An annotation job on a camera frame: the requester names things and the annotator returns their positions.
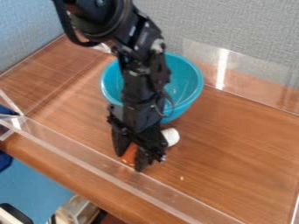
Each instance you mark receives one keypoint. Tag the black white object bottom left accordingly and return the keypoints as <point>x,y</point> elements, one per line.
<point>12,216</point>

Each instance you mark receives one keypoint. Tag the brown white toy mushroom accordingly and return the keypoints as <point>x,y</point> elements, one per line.
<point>173,138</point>

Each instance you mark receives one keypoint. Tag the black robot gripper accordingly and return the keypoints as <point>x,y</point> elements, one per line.
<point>135,122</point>

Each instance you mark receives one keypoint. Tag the clear acrylic barrier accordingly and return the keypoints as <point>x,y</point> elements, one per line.
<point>131,195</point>
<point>255,79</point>

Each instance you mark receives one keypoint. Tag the grey metal frame below table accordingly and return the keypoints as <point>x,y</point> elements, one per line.
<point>76,211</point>

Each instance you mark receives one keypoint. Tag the clear acrylic front barrier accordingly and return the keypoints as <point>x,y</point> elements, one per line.
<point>131,195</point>

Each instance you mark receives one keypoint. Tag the clear acrylic back barrier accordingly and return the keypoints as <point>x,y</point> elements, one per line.
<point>255,79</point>

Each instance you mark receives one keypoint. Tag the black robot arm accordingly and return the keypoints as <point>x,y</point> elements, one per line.
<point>96,21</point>

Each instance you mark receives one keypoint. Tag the blue cloth at left edge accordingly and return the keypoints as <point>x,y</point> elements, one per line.
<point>6,159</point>

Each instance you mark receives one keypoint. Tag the blue ceramic bowl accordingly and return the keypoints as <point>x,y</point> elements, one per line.
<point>185,88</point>

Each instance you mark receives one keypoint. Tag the clear acrylic left bracket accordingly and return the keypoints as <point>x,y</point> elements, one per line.
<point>14,119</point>

